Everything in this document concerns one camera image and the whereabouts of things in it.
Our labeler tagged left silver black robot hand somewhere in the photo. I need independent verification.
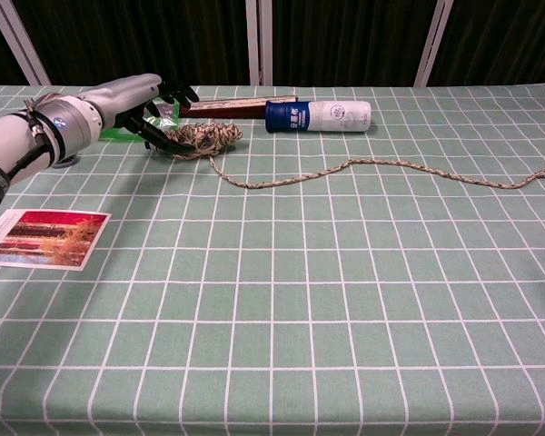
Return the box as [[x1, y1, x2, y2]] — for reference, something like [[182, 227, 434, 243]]
[[77, 73, 200, 158]]

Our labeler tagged beige speckled braided rope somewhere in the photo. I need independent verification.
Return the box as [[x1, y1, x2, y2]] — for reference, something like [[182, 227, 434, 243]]
[[144, 122, 545, 191]]

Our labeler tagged clear green-edged plastic packet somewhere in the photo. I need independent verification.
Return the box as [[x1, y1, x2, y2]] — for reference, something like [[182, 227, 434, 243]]
[[98, 97, 183, 143]]

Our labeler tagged black pleated curtain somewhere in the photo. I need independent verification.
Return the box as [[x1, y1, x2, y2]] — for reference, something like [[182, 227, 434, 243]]
[[0, 0, 545, 87]]

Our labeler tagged long dark red box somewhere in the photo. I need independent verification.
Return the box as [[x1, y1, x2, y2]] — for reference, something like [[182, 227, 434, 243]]
[[177, 94, 298, 120]]

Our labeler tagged red landscape postcard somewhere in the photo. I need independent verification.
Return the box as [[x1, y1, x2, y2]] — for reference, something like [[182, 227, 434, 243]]
[[0, 209, 113, 272]]

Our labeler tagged blue and white bottle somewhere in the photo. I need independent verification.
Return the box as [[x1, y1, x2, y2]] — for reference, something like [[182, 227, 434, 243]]
[[264, 100, 372, 134]]

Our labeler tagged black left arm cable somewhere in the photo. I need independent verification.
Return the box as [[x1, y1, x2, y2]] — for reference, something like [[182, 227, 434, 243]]
[[0, 99, 55, 226]]

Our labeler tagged white metal frame post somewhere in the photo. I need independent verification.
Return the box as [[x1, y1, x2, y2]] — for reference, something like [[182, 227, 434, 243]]
[[244, 0, 274, 86], [0, 0, 52, 86], [412, 0, 455, 87]]

